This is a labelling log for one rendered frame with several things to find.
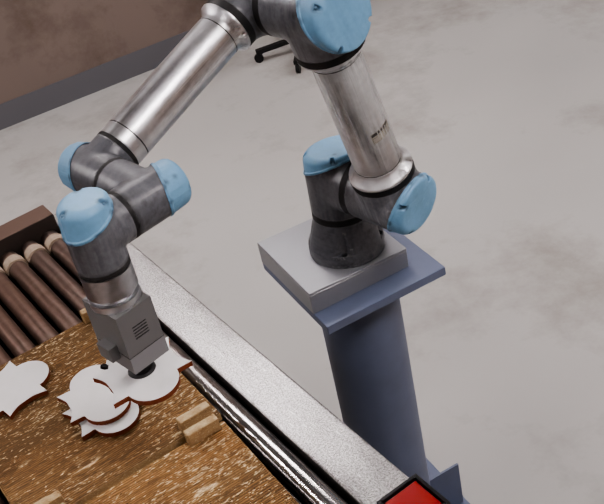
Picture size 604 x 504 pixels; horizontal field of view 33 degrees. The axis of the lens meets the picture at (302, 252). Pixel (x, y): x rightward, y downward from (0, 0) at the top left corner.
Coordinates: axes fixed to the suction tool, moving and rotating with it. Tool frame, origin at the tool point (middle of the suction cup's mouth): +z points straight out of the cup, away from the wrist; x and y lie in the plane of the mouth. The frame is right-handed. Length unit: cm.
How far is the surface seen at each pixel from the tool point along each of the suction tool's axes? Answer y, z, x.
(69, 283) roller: -56, 18, 17
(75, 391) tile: -23.2, 14.5, -2.3
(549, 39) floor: -137, 109, 303
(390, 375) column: -7, 47, 55
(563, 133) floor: -88, 109, 238
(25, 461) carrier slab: -18.8, 16.6, -16.3
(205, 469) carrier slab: 7.7, 16.5, 0.6
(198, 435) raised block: 2.7, 14.9, 3.9
